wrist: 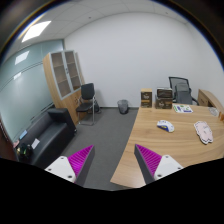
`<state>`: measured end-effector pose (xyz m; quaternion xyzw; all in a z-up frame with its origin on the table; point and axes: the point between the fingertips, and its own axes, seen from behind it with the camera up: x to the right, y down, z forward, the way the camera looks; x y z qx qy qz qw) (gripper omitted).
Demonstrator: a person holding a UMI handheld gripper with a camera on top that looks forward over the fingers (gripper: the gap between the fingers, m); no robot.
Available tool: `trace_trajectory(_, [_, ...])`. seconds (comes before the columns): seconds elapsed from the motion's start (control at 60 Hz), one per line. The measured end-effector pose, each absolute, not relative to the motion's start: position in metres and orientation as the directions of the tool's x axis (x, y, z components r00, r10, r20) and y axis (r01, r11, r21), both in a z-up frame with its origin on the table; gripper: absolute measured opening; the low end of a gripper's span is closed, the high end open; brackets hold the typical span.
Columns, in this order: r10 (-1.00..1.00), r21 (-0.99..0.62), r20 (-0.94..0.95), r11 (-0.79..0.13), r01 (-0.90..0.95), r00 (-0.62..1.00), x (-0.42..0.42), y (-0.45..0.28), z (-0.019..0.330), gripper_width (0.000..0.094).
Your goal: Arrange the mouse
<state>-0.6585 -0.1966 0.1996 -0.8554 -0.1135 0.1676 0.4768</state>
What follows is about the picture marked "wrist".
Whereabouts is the dark box upper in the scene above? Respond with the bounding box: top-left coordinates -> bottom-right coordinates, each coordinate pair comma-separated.
157,87 -> 173,98

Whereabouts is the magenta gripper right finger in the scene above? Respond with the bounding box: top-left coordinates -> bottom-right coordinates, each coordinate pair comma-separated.
134,144 -> 182,184

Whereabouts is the dark box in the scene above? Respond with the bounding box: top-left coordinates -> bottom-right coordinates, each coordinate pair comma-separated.
157,87 -> 173,98
155,96 -> 173,109

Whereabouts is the ceiling light panel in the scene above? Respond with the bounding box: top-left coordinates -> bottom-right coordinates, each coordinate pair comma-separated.
21,21 -> 50,42

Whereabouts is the black mesh waste bin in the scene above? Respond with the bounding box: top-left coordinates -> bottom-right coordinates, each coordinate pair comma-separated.
117,99 -> 129,114

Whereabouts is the wooden side cabinet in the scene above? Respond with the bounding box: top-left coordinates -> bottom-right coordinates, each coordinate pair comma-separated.
198,89 -> 224,112

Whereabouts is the black mesh office chair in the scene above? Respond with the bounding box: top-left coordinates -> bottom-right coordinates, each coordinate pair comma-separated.
169,77 -> 198,105

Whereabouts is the black bag on sofa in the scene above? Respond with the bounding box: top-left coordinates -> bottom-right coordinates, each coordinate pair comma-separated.
16,143 -> 33,160

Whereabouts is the wooden desk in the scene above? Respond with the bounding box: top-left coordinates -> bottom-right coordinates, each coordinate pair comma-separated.
111,105 -> 224,188

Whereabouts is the brown cardboard box left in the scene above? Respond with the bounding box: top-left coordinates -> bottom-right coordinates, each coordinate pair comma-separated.
141,88 -> 152,108

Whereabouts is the dark box lower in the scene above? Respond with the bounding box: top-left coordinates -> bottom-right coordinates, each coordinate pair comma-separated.
155,96 -> 173,109

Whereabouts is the black leather sofa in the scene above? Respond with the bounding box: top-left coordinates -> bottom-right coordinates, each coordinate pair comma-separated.
17,108 -> 76,169

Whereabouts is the black visitor chair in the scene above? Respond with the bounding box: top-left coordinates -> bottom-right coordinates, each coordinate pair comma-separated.
76,83 -> 95,122

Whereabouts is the green white booklet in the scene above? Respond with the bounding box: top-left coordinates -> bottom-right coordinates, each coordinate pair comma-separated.
173,104 -> 193,113

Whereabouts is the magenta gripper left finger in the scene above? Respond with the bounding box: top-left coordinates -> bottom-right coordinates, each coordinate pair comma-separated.
46,145 -> 95,186

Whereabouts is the white paper on sofa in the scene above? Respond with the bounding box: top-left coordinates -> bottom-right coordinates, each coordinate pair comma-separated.
31,139 -> 40,149

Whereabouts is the wooden glass-door cabinet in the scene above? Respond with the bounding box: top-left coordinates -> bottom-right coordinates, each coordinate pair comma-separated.
43,51 -> 83,124

